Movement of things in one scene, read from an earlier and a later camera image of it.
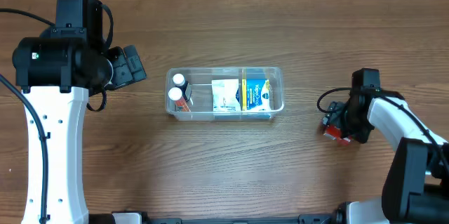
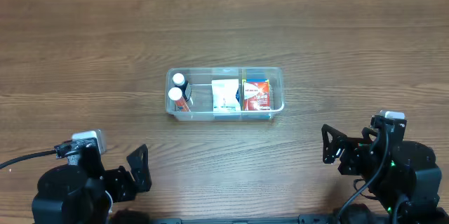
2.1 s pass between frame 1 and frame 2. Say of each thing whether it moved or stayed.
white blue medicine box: stayed
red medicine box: moved
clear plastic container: stayed
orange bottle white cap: stayed
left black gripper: moved
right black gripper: moved
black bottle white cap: stayed
